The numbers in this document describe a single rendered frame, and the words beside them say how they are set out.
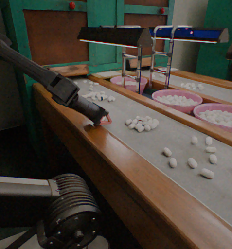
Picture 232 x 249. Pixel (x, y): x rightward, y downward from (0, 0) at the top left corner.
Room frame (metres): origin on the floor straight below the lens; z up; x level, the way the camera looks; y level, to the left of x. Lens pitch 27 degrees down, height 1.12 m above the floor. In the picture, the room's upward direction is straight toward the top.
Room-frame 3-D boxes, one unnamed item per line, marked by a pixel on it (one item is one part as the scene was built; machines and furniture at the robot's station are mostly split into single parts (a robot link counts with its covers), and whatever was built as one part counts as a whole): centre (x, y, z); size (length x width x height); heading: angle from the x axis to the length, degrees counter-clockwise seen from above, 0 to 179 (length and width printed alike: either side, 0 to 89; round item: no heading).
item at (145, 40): (1.10, 0.03, 1.08); 0.62 x 0.08 x 0.07; 32
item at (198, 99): (1.02, -0.35, 0.72); 0.27 x 0.27 x 0.10
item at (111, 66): (1.89, 0.17, 0.42); 1.36 x 0.55 x 0.84; 122
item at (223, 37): (1.40, -0.44, 1.08); 0.62 x 0.08 x 0.07; 32
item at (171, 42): (1.35, -0.37, 0.90); 0.20 x 0.19 x 0.45; 32
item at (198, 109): (0.79, -0.50, 0.72); 0.27 x 0.27 x 0.10
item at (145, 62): (1.80, -0.25, 0.83); 0.30 x 0.06 x 0.07; 122
